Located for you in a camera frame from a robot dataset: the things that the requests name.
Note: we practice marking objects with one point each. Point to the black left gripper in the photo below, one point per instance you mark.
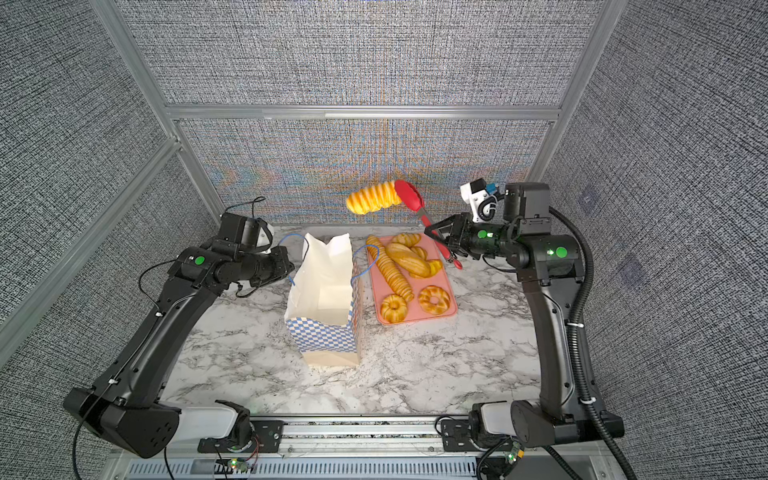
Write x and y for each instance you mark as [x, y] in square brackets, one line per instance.
[285, 267]

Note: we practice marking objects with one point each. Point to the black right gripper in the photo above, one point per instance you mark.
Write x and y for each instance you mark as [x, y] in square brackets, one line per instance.
[463, 233]

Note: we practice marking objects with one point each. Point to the red silicone kitchen tongs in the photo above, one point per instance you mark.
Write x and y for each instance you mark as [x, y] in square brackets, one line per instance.
[412, 199]

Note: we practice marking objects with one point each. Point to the ring bread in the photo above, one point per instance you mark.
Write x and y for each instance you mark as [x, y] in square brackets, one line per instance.
[394, 309]
[434, 300]

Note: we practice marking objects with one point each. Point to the checkered paper bread bag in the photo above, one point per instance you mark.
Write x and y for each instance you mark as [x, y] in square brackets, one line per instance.
[325, 301]

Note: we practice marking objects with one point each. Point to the ridged spiral bread roll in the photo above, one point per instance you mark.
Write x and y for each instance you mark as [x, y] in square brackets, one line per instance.
[373, 198]

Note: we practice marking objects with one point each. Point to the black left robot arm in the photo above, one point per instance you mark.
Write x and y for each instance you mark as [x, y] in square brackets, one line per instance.
[122, 406]

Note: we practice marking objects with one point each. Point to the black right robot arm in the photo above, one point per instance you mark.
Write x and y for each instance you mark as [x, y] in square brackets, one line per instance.
[555, 266]

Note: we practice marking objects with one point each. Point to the small yellow bread piece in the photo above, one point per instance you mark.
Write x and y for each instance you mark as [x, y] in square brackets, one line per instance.
[435, 265]

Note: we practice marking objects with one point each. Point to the oval french bread loaf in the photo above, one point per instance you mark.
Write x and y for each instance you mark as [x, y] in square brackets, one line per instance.
[405, 258]

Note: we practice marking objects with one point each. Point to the long twisted bread stick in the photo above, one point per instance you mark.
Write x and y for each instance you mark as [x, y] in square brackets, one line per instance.
[389, 270]

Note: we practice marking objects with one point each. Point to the croissant at tray back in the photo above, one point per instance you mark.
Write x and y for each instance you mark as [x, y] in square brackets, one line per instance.
[407, 239]

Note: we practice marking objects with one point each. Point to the pink plastic tray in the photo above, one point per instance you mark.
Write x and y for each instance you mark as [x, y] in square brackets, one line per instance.
[381, 288]

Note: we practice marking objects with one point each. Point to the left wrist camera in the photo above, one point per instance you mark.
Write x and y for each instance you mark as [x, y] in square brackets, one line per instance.
[250, 235]

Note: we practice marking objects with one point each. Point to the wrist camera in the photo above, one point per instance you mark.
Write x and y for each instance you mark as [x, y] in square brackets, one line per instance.
[513, 201]
[250, 235]

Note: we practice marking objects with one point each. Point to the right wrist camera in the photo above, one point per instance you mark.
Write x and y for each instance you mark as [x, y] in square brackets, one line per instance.
[513, 201]

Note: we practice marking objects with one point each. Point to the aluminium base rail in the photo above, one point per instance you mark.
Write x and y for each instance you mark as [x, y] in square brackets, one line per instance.
[343, 447]

